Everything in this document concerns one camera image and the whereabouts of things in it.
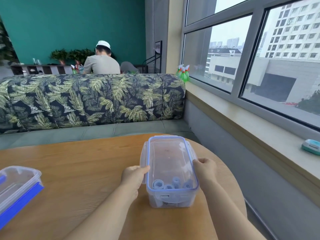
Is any teal and white case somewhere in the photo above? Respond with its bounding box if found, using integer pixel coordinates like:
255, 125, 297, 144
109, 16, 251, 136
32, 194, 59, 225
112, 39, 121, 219
301, 139, 320, 156

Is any person's right forearm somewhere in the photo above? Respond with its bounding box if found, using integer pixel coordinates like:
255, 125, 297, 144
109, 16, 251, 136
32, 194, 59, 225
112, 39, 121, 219
199, 180, 267, 240

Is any grey green sofa seat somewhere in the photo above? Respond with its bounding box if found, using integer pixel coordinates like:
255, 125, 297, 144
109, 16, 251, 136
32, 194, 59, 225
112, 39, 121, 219
0, 119, 200, 151

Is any person's right hand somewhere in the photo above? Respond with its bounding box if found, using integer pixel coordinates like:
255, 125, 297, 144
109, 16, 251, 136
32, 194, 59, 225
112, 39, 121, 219
192, 158, 218, 190

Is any green potted plant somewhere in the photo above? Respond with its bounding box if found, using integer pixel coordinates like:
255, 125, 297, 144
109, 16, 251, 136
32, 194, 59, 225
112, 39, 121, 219
50, 48, 68, 66
68, 48, 95, 66

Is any clear lid with blue seal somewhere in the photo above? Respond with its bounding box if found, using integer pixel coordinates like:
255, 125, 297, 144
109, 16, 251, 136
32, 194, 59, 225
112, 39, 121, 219
140, 135, 200, 198

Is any leaf print sofa backrest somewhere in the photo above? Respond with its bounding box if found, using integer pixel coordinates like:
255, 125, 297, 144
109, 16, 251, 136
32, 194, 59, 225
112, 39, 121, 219
0, 73, 187, 134

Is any beige windowsill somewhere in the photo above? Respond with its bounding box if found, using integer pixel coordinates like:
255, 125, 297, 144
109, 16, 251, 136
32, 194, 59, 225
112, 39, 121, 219
185, 78, 320, 200

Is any person's left hand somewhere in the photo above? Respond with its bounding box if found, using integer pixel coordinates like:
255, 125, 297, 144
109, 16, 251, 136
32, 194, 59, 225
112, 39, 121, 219
120, 165, 151, 201

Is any clear box with blue clip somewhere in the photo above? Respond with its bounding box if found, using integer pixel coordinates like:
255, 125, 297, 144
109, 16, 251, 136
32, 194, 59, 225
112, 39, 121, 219
0, 166, 45, 230

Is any large leafy plant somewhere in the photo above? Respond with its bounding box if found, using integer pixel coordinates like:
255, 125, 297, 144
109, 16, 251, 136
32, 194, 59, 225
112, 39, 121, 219
0, 16, 20, 66

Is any person's left forearm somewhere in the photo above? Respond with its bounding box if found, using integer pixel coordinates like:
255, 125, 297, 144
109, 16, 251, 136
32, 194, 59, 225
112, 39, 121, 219
64, 183, 138, 240

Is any black wire rack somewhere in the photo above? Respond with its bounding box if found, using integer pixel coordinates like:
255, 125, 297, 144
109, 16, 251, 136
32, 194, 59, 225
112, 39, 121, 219
144, 40, 163, 74

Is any low wooden shelf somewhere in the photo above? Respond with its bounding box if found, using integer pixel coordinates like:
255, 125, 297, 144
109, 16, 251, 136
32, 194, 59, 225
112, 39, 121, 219
10, 63, 73, 76

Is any grey window frame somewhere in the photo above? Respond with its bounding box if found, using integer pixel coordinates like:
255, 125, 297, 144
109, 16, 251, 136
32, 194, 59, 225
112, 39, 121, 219
180, 0, 320, 131

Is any clear plastic storage box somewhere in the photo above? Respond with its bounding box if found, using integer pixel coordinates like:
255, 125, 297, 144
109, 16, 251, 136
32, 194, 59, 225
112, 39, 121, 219
142, 135, 200, 208

